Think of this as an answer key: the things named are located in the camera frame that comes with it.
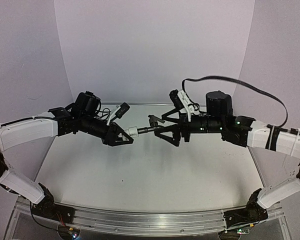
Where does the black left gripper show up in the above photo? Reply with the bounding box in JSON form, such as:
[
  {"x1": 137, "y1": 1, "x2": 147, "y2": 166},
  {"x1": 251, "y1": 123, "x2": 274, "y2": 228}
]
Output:
[{"x1": 77, "y1": 112, "x2": 134, "y2": 146}]

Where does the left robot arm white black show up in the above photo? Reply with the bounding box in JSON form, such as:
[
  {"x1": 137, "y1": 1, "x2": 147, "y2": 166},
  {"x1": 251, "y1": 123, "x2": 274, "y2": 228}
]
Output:
[{"x1": 0, "y1": 91, "x2": 134, "y2": 219}]

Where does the camera black cable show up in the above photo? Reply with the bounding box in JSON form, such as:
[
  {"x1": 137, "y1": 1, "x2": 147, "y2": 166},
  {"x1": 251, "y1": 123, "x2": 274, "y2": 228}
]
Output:
[
  {"x1": 181, "y1": 75, "x2": 289, "y2": 128},
  {"x1": 94, "y1": 99, "x2": 113, "y2": 123}
]

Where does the circuit board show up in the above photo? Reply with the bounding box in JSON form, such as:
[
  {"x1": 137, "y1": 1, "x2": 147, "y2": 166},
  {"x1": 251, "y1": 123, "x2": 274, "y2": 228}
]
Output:
[
  {"x1": 236, "y1": 227, "x2": 251, "y2": 235},
  {"x1": 57, "y1": 225, "x2": 81, "y2": 240}
]

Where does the right circuit board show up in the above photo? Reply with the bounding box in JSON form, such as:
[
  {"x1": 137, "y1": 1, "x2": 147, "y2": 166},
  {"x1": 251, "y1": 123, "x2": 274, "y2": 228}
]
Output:
[{"x1": 236, "y1": 227, "x2": 251, "y2": 235}]

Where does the right camera black cable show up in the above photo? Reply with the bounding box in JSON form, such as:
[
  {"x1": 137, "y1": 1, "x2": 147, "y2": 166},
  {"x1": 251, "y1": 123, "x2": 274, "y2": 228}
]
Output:
[{"x1": 181, "y1": 75, "x2": 289, "y2": 128}]

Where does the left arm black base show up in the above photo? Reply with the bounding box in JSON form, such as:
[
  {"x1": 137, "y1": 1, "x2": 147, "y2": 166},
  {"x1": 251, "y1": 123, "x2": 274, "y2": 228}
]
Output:
[{"x1": 30, "y1": 183, "x2": 75, "y2": 224}]

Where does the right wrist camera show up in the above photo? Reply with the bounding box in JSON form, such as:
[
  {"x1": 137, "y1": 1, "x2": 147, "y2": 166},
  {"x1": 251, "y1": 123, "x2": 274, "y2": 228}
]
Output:
[{"x1": 169, "y1": 89, "x2": 196, "y2": 122}]

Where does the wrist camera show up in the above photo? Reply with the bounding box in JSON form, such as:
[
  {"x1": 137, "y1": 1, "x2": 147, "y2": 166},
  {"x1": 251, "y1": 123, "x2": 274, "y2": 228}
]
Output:
[
  {"x1": 106, "y1": 102, "x2": 130, "y2": 126},
  {"x1": 169, "y1": 89, "x2": 196, "y2": 122}
]

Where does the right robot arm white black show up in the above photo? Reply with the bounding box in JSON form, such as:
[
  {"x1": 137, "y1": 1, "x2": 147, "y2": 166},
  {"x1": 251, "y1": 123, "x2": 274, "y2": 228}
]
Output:
[{"x1": 154, "y1": 89, "x2": 300, "y2": 209}]

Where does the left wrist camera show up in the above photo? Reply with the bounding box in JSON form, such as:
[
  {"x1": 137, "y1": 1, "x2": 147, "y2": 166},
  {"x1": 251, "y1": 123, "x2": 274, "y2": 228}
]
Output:
[{"x1": 106, "y1": 102, "x2": 130, "y2": 126}]

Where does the left camera black cable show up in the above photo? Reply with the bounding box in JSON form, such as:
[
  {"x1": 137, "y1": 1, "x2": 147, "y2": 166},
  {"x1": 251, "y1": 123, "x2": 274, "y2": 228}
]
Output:
[{"x1": 94, "y1": 99, "x2": 113, "y2": 123}]

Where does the left circuit board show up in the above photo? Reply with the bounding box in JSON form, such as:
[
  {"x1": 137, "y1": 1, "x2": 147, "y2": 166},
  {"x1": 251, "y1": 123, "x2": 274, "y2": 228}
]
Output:
[{"x1": 57, "y1": 225, "x2": 81, "y2": 240}]

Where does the white PVC elbow fitting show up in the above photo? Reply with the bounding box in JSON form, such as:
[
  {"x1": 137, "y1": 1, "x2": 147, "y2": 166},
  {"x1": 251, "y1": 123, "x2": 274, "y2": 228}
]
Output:
[{"x1": 125, "y1": 126, "x2": 139, "y2": 138}]

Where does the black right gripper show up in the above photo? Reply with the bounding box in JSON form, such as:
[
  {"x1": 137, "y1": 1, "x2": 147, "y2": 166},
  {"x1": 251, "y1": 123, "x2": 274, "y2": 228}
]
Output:
[{"x1": 153, "y1": 106, "x2": 225, "y2": 148}]

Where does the aluminium front rail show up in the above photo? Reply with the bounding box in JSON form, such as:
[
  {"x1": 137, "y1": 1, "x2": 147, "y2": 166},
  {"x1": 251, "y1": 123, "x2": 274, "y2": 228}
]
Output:
[{"x1": 12, "y1": 199, "x2": 288, "y2": 236}]

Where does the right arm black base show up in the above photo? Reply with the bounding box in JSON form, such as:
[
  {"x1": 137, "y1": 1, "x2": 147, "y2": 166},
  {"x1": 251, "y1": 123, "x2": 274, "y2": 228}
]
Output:
[{"x1": 223, "y1": 188, "x2": 269, "y2": 230}]

